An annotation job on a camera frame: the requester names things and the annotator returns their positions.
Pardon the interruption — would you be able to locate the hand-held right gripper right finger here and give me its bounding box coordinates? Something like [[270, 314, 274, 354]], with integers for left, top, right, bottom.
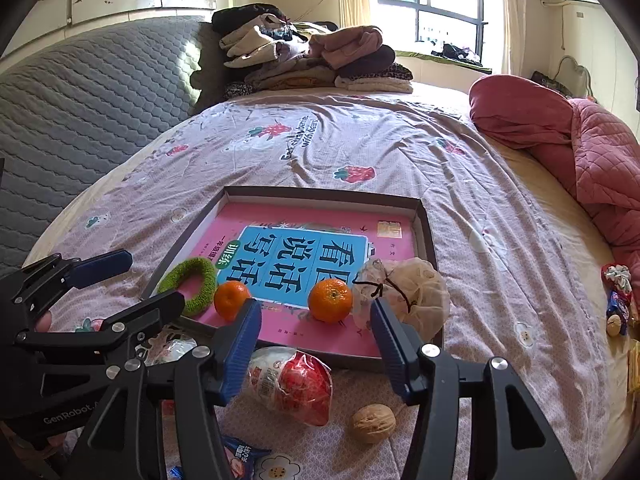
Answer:
[[369, 297, 566, 480]]

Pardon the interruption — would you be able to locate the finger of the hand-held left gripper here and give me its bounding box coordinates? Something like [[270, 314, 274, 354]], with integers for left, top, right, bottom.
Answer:
[[0, 249, 133, 331], [15, 290, 186, 361]]

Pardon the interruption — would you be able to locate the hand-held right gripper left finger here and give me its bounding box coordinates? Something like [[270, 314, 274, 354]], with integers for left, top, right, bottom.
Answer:
[[72, 297, 263, 480]]

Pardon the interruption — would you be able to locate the green fluffy scrunchie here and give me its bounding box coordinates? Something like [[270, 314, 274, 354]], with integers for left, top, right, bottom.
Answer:
[[156, 257, 219, 318]]

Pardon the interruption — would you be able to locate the orange tangerine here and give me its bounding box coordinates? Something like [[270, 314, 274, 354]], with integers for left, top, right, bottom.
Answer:
[[213, 281, 252, 322], [307, 277, 354, 323]]

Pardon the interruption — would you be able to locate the walnut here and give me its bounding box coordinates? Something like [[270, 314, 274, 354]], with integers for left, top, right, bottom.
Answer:
[[351, 404, 397, 444]]

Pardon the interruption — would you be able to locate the beige mesh pouch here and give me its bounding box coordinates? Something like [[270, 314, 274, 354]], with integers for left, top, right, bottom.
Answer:
[[351, 257, 451, 343]]

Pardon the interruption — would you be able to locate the blue cookie packet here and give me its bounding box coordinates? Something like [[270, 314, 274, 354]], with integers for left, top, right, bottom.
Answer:
[[220, 434, 261, 480]]

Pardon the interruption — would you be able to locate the shallow grey cardboard box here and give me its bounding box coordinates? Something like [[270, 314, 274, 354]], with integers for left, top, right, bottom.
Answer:
[[141, 186, 446, 372]]

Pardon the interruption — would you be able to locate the pink and blue book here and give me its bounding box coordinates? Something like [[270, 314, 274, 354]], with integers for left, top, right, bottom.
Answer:
[[192, 202, 418, 358]]

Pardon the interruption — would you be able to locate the grey quilted headboard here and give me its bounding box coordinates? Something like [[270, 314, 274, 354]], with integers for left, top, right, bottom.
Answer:
[[0, 16, 231, 273]]

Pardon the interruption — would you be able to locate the strawberry print bed cover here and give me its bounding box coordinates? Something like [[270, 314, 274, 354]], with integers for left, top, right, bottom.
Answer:
[[22, 92, 631, 480]]

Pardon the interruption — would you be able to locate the cream bed sheet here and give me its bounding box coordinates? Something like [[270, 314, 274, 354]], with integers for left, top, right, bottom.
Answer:
[[492, 140, 640, 480]]

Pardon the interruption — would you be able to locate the blue snack packet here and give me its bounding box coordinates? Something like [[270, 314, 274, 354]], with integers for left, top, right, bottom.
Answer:
[[605, 290, 633, 337]]

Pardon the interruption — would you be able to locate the yellow snack packet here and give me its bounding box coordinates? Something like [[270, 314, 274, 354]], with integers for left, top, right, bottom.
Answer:
[[627, 340, 640, 396]]

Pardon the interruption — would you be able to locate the pile of folded clothes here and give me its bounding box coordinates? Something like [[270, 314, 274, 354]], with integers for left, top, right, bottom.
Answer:
[[211, 4, 415, 101]]

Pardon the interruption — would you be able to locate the pink quilted blanket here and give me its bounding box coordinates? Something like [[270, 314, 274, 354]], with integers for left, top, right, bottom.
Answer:
[[469, 75, 640, 306]]

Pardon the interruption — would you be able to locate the green windowsill mat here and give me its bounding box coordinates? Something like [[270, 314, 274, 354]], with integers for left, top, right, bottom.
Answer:
[[395, 50, 493, 73]]

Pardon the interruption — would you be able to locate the dark crumpled cloth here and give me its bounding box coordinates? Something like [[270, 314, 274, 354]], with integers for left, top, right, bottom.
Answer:
[[432, 42, 481, 63]]

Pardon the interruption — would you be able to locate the dark patterned cushion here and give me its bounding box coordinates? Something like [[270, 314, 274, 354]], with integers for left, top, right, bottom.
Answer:
[[530, 71, 573, 98]]

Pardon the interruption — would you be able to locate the white curved chair back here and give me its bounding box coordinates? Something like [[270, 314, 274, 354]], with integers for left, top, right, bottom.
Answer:
[[555, 55, 593, 98]]

